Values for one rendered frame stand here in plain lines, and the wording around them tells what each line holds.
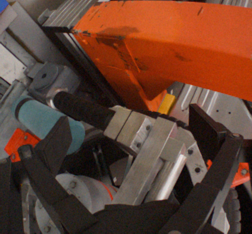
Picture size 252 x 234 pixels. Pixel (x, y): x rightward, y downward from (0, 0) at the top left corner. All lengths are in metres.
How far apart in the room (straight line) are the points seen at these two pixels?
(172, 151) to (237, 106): 0.73
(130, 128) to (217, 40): 0.27
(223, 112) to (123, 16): 0.62
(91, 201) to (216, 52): 0.37
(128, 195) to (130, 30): 0.40
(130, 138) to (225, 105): 0.76
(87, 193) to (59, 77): 0.58
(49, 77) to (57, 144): 0.69
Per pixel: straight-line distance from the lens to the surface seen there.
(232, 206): 0.54
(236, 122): 0.95
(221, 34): 0.46
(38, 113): 0.54
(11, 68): 1.08
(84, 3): 1.01
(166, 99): 1.00
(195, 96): 0.98
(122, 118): 0.28
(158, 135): 0.29
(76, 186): 0.38
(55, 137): 0.18
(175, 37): 0.47
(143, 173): 0.28
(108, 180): 0.63
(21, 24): 1.03
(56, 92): 0.38
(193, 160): 0.47
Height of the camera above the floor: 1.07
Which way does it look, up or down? 32 degrees down
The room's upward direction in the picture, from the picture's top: 110 degrees clockwise
